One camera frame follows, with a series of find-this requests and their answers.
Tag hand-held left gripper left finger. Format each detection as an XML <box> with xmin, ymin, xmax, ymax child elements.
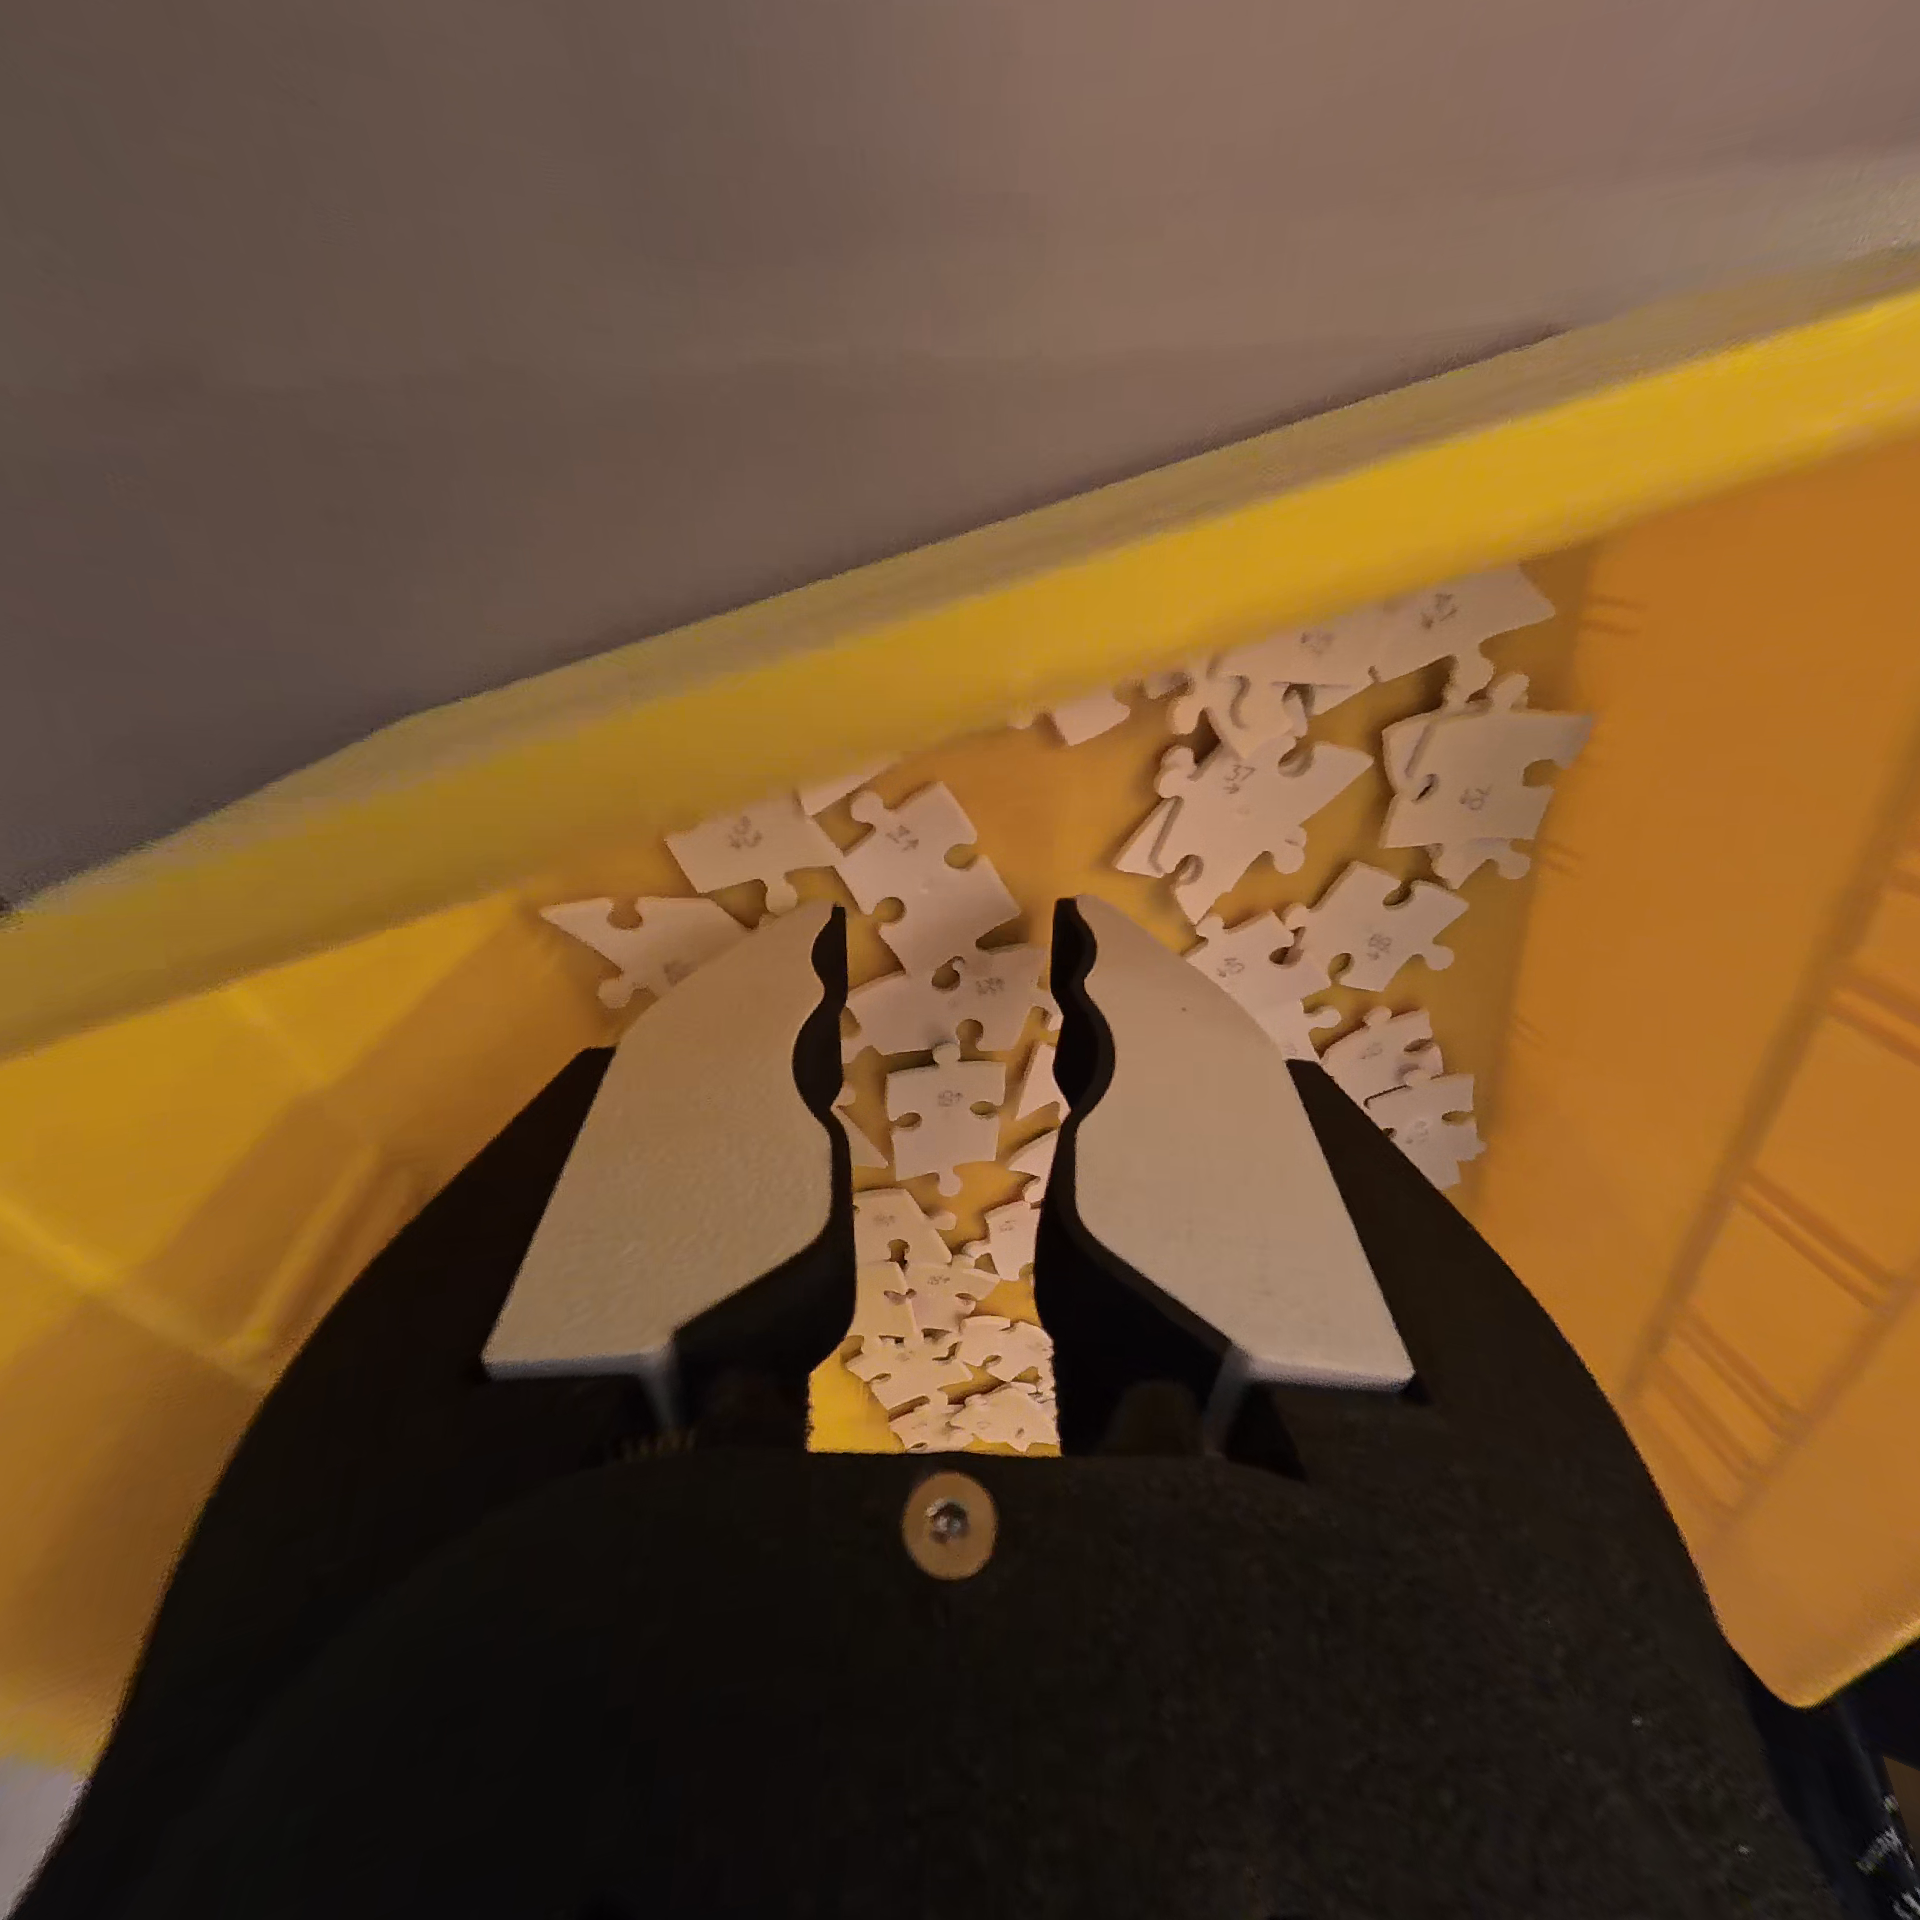
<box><xmin>486</xmin><ymin>908</ymin><xmax>860</xmax><ymax>1441</ymax></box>

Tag pile of puzzle pieces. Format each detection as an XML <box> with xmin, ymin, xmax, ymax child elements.
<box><xmin>543</xmin><ymin>564</ymin><xmax>1599</xmax><ymax>1460</ymax></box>

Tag yellow plastic bin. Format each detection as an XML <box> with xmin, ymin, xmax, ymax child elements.
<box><xmin>0</xmin><ymin>255</ymin><xmax>1920</xmax><ymax>1770</ymax></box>

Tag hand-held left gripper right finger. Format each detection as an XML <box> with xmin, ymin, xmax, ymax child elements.
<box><xmin>1035</xmin><ymin>895</ymin><xmax>1416</xmax><ymax>1441</ymax></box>

